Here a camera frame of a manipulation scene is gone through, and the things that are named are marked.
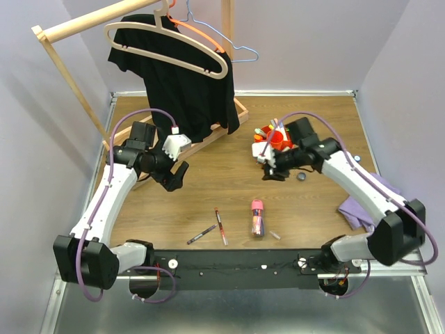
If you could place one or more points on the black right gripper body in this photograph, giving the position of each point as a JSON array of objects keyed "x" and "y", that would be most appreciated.
[{"x": 284, "y": 161}]

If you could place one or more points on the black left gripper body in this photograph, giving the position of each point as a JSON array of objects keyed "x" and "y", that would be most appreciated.
[{"x": 159, "y": 168}]

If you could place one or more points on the orange round pen organizer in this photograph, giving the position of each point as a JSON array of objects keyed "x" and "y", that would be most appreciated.
[{"x": 277, "y": 140}]

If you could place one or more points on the small grey round cap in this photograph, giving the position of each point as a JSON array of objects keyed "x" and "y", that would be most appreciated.
[{"x": 301, "y": 176}]

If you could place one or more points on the orange black highlighter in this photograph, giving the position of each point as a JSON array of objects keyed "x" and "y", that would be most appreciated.
[{"x": 258, "y": 138}]

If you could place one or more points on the blue capped white marker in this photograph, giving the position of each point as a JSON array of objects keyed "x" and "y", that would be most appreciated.
[{"x": 281, "y": 128}]

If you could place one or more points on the mint green highlighter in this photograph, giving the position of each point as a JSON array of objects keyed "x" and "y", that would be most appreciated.
[{"x": 260, "y": 132}]

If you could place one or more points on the red clear pen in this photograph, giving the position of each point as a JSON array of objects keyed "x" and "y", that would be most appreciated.
[{"x": 220, "y": 224}]

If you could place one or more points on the pink lidded pen tube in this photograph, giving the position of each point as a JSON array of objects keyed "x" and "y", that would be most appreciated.
[{"x": 257, "y": 208}]

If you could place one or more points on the dark purple pen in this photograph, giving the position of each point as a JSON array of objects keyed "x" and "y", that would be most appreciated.
[{"x": 200, "y": 235}]

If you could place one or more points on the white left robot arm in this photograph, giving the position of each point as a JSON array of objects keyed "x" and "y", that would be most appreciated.
[{"x": 84, "y": 256}]

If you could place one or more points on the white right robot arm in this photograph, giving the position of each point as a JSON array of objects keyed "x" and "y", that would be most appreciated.
[{"x": 398, "y": 224}]

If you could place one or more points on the wooden clothes rack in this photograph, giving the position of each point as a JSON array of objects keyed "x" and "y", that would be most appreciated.
[{"x": 47, "y": 37}]

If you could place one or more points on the black t-shirt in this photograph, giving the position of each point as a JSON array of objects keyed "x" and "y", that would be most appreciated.
[{"x": 196, "y": 102}]

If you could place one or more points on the small clear pen cap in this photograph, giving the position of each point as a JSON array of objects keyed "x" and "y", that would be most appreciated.
[{"x": 275, "y": 235}]

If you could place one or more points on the purple cloth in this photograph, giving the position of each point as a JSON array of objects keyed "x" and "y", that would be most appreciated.
[{"x": 356, "y": 215}]

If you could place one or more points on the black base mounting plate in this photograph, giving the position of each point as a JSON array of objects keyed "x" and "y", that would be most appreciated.
[{"x": 250, "y": 268}]

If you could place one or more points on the orange hanger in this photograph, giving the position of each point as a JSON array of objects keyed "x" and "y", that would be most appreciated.
[{"x": 177, "y": 23}]

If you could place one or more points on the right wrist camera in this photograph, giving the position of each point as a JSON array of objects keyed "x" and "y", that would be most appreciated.
[{"x": 265, "y": 155}]

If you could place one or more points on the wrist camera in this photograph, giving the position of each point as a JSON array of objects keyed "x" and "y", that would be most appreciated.
[
  {"x": 265, "y": 155},
  {"x": 175, "y": 144}
]

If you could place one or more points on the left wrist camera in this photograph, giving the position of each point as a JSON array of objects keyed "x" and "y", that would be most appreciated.
[{"x": 175, "y": 144}]

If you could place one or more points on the blue wire hanger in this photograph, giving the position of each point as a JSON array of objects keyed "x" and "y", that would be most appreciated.
[{"x": 226, "y": 38}]

